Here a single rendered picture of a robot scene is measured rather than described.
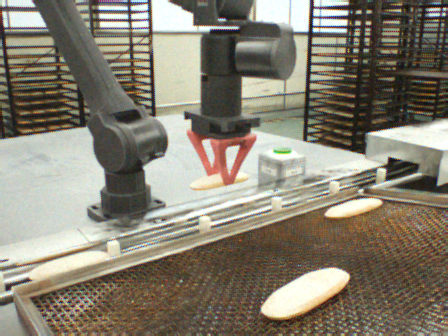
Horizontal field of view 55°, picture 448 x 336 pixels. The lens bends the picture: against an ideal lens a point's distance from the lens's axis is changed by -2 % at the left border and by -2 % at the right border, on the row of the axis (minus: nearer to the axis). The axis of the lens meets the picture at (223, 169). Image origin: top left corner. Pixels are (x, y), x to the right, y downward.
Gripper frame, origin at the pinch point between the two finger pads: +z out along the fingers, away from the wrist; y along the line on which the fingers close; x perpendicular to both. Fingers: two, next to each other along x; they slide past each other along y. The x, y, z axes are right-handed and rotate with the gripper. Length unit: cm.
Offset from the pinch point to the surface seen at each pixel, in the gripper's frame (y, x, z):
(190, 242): -9.9, 11.2, 3.4
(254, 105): 439, -366, 82
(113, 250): -1.0, 17.3, 6.6
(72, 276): -9.9, 25.0, 3.3
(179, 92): 439, -243, 55
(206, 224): -1.0, 3.2, 6.6
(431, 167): -7.2, -45.2, 4.7
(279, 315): -30.0, 15.7, -0.3
